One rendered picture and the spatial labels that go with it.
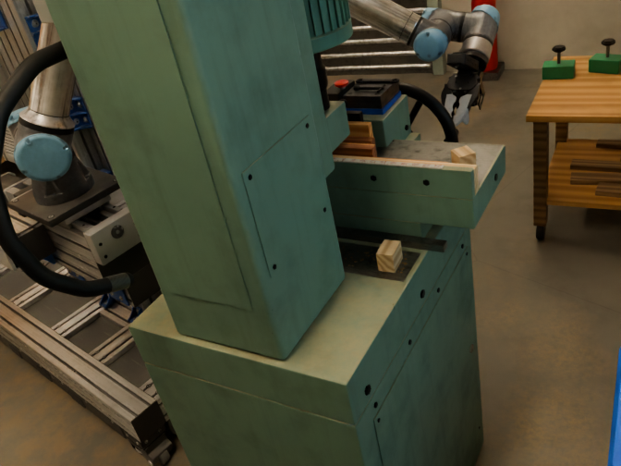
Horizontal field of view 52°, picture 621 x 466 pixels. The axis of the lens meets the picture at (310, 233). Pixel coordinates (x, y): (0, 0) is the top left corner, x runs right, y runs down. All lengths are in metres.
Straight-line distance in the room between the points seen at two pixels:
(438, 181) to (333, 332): 0.31
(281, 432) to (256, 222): 0.41
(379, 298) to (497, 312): 1.21
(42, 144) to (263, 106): 0.73
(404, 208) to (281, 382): 0.39
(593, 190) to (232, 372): 1.77
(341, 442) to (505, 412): 0.96
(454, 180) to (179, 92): 0.51
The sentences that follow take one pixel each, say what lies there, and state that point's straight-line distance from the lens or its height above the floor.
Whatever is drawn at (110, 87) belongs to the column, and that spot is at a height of 1.24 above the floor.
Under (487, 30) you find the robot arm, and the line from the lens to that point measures 1.71.
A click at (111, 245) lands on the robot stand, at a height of 0.72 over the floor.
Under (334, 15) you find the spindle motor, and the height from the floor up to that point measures 1.21.
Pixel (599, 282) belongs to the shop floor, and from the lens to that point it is 2.38.
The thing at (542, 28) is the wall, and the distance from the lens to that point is 4.15.
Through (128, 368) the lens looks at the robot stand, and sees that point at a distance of 2.05.
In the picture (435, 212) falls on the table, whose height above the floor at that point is 0.87.
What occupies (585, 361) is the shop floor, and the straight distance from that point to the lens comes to 2.09.
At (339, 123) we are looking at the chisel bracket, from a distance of 1.20.
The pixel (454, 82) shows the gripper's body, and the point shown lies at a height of 0.89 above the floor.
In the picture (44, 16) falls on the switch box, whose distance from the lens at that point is 0.95.
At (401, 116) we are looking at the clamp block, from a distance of 1.38.
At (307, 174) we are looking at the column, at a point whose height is 1.04.
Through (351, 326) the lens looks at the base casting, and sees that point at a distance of 1.02.
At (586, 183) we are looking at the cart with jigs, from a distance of 2.57.
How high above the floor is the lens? 1.47
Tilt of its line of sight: 32 degrees down
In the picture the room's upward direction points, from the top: 13 degrees counter-clockwise
